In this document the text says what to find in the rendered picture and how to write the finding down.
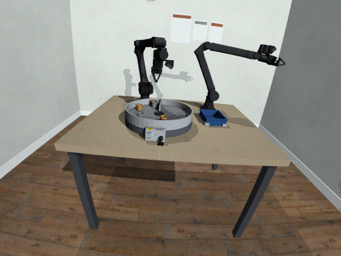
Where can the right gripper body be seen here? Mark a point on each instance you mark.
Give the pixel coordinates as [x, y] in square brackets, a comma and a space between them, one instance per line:
[155, 66]

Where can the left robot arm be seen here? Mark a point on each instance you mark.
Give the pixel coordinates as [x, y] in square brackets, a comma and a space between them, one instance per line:
[213, 95]

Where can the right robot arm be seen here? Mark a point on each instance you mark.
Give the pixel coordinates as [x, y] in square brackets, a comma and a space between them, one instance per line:
[160, 53]

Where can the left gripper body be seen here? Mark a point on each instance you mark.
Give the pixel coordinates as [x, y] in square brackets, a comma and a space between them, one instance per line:
[273, 63]

